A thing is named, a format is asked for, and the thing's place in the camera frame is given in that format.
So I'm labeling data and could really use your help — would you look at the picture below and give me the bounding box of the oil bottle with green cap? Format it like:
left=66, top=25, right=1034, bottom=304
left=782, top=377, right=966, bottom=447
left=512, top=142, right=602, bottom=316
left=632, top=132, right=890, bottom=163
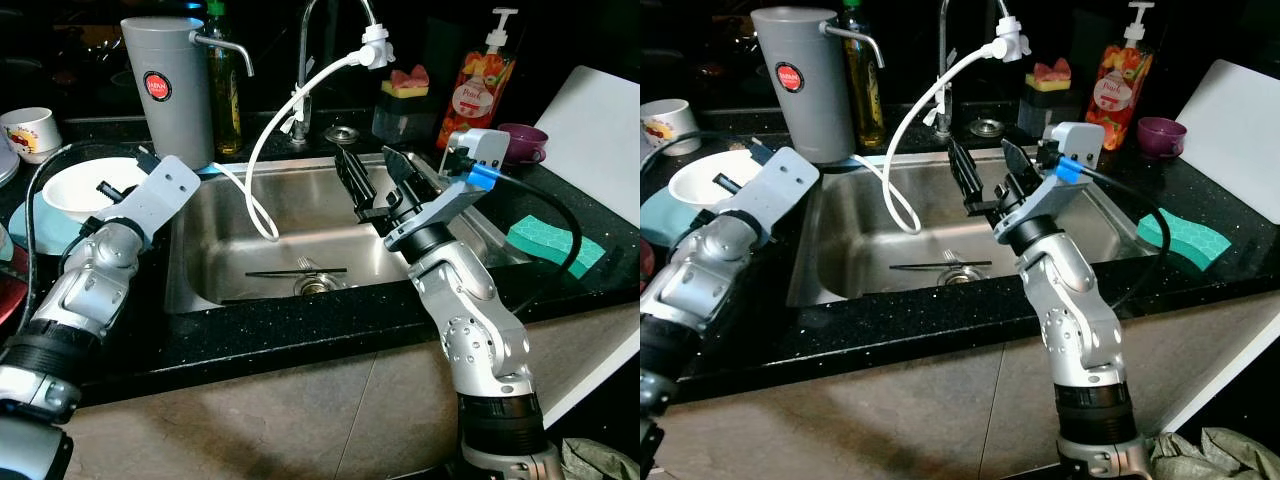
left=840, top=0, right=887, bottom=151
left=204, top=0, right=245, bottom=157

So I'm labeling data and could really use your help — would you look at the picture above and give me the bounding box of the green cloth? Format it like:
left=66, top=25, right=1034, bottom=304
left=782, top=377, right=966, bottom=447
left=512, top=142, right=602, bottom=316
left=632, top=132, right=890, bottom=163
left=559, top=434, right=641, bottom=480
left=1144, top=427, right=1280, bottom=480

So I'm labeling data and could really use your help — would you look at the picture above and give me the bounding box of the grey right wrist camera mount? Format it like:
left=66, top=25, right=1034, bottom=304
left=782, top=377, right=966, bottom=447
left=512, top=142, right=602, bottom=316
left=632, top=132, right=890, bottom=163
left=994, top=121, right=1107, bottom=246
left=384, top=127, right=512, bottom=252

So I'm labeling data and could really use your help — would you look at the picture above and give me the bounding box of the teal sponge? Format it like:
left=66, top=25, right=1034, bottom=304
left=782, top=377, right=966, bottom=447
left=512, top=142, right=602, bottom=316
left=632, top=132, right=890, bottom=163
left=504, top=217, right=607, bottom=280
left=1136, top=207, right=1212, bottom=277

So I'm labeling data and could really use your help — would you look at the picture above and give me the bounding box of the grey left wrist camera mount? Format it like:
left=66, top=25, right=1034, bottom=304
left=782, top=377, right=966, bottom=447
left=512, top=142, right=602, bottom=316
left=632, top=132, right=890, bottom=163
left=733, top=146, right=822, bottom=243
left=93, top=154, right=202, bottom=247

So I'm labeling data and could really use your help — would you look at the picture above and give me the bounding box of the white hose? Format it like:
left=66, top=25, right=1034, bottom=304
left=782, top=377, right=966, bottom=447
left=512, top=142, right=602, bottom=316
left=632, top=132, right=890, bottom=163
left=855, top=44, right=1003, bottom=236
left=215, top=50, right=373, bottom=242

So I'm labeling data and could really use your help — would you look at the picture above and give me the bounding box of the black chopstick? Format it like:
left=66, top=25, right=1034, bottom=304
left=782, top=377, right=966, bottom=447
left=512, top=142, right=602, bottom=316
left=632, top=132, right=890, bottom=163
left=889, top=259, right=993, bottom=272
left=244, top=266, right=349, bottom=279

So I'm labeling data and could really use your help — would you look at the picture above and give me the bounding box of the white printed mug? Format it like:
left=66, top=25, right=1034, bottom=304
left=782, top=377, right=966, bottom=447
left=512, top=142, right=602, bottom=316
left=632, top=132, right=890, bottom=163
left=640, top=97, right=702, bottom=157
left=0, top=106, right=64, bottom=165

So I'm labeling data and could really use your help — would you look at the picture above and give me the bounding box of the beige cabinet front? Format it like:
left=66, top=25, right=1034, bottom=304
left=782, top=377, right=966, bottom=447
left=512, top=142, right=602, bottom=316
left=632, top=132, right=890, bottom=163
left=665, top=290, right=1280, bottom=480
left=60, top=300, right=641, bottom=480

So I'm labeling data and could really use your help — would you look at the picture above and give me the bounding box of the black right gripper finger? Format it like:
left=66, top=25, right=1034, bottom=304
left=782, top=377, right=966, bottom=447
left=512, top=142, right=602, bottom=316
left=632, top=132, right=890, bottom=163
left=999, top=139, right=1042, bottom=199
left=383, top=146, right=427, bottom=210
left=335, top=148, right=380, bottom=220
left=948, top=139, right=992, bottom=210

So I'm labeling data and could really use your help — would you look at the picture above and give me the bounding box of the peach soap pump bottle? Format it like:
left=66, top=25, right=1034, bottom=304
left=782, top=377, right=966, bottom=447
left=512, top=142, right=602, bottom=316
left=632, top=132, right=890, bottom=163
left=436, top=8, right=522, bottom=152
left=1084, top=1, right=1157, bottom=152

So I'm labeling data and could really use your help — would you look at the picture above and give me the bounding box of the black sponge holder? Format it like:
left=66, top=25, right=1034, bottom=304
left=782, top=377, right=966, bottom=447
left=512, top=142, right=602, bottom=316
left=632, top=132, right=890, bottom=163
left=371, top=94, right=437, bottom=148
left=1016, top=88, right=1077, bottom=138

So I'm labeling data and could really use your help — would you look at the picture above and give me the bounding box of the white cutting board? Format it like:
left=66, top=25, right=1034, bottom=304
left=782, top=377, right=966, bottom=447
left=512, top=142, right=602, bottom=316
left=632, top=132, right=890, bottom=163
left=1174, top=57, right=1280, bottom=227
left=534, top=64, right=641, bottom=227

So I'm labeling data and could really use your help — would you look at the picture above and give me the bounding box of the teal plate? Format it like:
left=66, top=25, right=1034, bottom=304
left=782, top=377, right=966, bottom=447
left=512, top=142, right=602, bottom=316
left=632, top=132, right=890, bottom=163
left=19, top=194, right=89, bottom=257
left=640, top=187, right=703, bottom=247

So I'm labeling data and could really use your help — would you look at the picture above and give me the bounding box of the white plate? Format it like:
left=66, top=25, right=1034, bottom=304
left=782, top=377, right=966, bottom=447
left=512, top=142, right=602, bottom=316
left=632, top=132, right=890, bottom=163
left=0, top=128, right=22, bottom=188

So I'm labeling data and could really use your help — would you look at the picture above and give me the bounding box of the chrome gooseneck faucet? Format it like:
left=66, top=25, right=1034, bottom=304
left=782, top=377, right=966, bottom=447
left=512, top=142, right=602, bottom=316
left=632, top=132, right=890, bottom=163
left=934, top=0, right=1013, bottom=138
left=294, top=0, right=382, bottom=147

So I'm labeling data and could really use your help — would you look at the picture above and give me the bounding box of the purple cup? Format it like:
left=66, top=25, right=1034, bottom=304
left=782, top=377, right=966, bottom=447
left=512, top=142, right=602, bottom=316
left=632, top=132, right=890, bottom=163
left=1136, top=116, right=1189, bottom=160
left=496, top=122, right=550, bottom=165

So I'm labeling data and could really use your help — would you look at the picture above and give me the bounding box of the white faucet diverter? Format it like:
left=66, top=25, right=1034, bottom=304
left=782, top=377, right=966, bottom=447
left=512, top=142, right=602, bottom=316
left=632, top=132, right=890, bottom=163
left=357, top=24, right=399, bottom=70
left=989, top=17, right=1032, bottom=64

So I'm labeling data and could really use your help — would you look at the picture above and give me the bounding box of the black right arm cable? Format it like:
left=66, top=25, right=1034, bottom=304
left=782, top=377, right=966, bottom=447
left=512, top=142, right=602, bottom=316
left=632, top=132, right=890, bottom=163
left=494, top=172, right=584, bottom=313
left=1083, top=162, right=1172, bottom=313

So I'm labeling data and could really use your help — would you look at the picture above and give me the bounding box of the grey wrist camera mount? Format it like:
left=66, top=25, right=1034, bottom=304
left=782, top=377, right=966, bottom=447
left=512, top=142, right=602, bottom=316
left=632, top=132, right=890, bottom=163
left=384, top=127, right=512, bottom=252
left=733, top=146, right=822, bottom=243
left=93, top=154, right=202, bottom=247
left=994, top=121, right=1107, bottom=246

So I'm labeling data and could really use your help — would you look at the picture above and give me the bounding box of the stainless steel sink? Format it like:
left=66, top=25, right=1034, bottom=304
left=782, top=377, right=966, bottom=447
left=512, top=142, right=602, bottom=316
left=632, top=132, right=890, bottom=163
left=785, top=144, right=1153, bottom=309
left=164, top=150, right=533, bottom=315

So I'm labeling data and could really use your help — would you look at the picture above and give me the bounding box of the grey canister with red label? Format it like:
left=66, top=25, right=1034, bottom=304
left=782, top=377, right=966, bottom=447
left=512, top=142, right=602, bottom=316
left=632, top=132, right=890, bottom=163
left=750, top=6, right=887, bottom=165
left=120, top=16, right=255, bottom=167

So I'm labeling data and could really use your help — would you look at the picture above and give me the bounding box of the white bowl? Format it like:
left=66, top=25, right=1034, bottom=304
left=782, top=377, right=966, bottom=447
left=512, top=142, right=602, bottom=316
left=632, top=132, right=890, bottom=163
left=41, top=156, right=150, bottom=224
left=667, top=149, right=767, bottom=212

